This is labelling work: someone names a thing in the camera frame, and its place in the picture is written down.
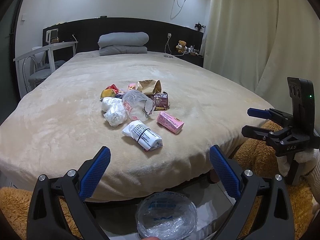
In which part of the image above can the pink snack box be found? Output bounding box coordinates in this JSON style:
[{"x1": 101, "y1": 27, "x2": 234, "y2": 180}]
[{"x1": 157, "y1": 112, "x2": 184, "y2": 134}]

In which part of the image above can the maroon packet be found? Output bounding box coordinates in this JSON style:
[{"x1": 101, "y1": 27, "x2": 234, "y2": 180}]
[{"x1": 148, "y1": 92, "x2": 170, "y2": 111}]

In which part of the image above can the white printed tissue pack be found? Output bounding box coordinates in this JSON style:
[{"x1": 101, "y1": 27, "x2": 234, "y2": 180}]
[{"x1": 122, "y1": 120, "x2": 163, "y2": 151}]

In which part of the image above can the clear plastic cup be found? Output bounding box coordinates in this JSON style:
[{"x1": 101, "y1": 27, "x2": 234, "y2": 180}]
[{"x1": 122, "y1": 89, "x2": 155, "y2": 122}]

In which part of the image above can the white plastic bag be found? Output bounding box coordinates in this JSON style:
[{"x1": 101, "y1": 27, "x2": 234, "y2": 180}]
[{"x1": 101, "y1": 97, "x2": 127, "y2": 127}]

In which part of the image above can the clear plastic-lined trash bin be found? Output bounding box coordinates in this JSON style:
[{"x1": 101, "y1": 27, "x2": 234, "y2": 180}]
[{"x1": 136, "y1": 191, "x2": 197, "y2": 239}]

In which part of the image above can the cream curtain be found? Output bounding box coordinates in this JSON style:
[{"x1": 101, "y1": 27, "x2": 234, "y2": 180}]
[{"x1": 203, "y1": 0, "x2": 320, "y2": 120}]

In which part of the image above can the beige plush bed blanket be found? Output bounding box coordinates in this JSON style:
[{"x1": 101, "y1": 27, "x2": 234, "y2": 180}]
[{"x1": 1, "y1": 51, "x2": 271, "y2": 202}]

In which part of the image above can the brown paper bag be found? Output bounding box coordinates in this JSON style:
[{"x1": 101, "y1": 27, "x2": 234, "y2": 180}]
[{"x1": 136, "y1": 80, "x2": 162, "y2": 95}]

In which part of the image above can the brown teddy bear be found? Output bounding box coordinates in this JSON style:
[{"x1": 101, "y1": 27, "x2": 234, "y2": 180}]
[{"x1": 176, "y1": 40, "x2": 187, "y2": 54}]

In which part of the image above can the black headboard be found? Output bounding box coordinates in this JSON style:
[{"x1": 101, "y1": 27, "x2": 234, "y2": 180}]
[{"x1": 42, "y1": 17, "x2": 205, "y2": 68}]

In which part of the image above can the pink patterned snack packet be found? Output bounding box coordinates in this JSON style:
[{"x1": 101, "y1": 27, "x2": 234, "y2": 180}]
[{"x1": 127, "y1": 83, "x2": 137, "y2": 90}]

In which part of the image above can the colourful yellow-red snack wrapper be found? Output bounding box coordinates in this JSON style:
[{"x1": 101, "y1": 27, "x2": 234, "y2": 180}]
[{"x1": 100, "y1": 84, "x2": 124, "y2": 99}]

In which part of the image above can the white metal chair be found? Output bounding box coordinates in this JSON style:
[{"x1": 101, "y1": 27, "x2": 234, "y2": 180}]
[{"x1": 16, "y1": 51, "x2": 51, "y2": 93}]

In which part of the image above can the grey folded pillow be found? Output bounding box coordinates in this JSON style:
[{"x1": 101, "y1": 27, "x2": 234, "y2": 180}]
[{"x1": 98, "y1": 32, "x2": 149, "y2": 56}]

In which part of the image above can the white side table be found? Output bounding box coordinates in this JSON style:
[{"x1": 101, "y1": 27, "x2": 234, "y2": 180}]
[{"x1": 13, "y1": 41, "x2": 78, "y2": 73}]

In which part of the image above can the white bedside charger cable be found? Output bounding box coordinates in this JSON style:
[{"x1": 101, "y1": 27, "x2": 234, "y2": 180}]
[{"x1": 164, "y1": 32, "x2": 187, "y2": 55}]

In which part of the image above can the white wall charger cable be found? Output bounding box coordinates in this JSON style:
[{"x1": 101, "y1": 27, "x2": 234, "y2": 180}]
[{"x1": 170, "y1": 0, "x2": 190, "y2": 20}]

